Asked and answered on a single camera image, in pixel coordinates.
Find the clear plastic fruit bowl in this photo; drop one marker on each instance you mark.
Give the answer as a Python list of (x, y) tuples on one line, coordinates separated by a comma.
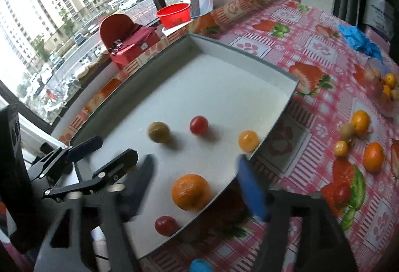
[(381, 85)]

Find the small orange kumquat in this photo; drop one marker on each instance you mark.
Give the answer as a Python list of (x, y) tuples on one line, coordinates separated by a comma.
[(248, 141)]

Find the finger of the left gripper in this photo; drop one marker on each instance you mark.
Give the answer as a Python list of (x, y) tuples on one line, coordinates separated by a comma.
[(57, 161), (108, 174)]

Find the pink strawberry tablecloth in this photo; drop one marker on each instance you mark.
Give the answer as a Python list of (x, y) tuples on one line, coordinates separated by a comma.
[(305, 41)]

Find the red plastic basin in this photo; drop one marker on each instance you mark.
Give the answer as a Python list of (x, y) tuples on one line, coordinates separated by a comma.
[(174, 14)]

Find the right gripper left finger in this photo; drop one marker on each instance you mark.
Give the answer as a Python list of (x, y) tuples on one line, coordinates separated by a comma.
[(68, 246)]

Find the brown kiwi fruit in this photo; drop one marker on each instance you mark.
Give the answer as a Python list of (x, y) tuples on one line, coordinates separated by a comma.
[(346, 132)]

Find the white shallow tray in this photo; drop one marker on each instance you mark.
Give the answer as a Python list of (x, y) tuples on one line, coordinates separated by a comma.
[(194, 76)]

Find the red cherry tomato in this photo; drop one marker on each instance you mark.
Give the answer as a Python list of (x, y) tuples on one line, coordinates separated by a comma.
[(199, 125), (342, 195), (166, 226)]

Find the blue gloves pile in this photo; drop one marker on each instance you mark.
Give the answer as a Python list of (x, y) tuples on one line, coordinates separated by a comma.
[(359, 41)]

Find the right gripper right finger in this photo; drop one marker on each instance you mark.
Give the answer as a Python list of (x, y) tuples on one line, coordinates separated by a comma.
[(322, 245)]

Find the big orange mandarin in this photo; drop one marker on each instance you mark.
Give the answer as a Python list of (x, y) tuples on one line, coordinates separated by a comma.
[(191, 192)]

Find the orange fruit near bowl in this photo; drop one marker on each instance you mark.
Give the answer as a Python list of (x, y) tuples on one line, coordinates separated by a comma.
[(360, 122)]

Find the red plastic chair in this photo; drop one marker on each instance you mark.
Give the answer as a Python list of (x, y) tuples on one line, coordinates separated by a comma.
[(126, 40)]

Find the small yellow kumquat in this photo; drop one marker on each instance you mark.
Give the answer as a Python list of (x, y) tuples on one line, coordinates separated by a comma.
[(341, 148)]

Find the large mandarin orange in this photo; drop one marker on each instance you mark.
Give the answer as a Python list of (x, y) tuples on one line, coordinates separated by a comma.
[(373, 157)]

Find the brown round fruit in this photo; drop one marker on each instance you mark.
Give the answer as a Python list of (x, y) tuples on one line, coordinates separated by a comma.
[(158, 132)]

